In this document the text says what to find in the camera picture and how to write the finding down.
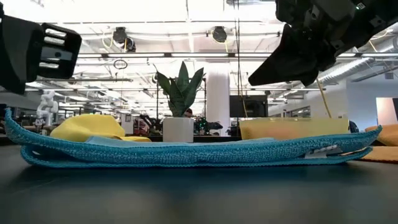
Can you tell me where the yellow-green plastic bin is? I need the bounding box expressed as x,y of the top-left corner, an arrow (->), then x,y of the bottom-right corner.
238,117 -> 351,141

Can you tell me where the black monitor screen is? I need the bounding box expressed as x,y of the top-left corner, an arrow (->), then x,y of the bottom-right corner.
229,95 -> 269,118

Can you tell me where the blue microfiber towel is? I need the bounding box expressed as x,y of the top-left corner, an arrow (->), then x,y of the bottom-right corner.
4,107 -> 383,169

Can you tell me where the silver ventilation duct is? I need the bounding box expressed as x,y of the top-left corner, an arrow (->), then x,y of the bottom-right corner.
317,34 -> 398,85

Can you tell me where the white building column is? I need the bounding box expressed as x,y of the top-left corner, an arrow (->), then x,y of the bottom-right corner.
206,70 -> 231,134

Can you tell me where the white robot figure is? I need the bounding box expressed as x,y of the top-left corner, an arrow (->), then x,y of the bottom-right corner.
35,90 -> 60,127

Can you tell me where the pale pink wall panel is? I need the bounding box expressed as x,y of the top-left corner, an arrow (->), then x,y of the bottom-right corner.
376,97 -> 398,126

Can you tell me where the yellow microfiber towel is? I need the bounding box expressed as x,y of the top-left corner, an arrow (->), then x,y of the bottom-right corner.
49,114 -> 152,143

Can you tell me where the orange extension cable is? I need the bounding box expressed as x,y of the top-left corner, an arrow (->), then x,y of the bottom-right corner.
315,77 -> 333,119

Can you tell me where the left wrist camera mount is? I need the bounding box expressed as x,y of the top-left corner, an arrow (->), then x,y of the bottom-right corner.
39,22 -> 83,80

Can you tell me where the orange microfiber towel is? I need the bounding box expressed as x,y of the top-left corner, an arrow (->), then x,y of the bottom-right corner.
357,123 -> 398,164

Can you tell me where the white plant pot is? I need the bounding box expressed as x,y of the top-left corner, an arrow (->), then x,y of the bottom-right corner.
162,116 -> 195,143

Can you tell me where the green snake plant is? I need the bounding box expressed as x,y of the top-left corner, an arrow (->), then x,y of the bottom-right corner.
155,61 -> 206,118

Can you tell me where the black hanging cable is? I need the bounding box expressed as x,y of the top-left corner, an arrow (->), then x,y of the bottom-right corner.
233,0 -> 247,119

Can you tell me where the black ceiling cable reel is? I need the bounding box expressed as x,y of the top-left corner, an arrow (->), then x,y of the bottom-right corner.
112,27 -> 137,53
212,26 -> 228,44

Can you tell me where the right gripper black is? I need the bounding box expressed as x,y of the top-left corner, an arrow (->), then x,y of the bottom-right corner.
248,0 -> 374,88

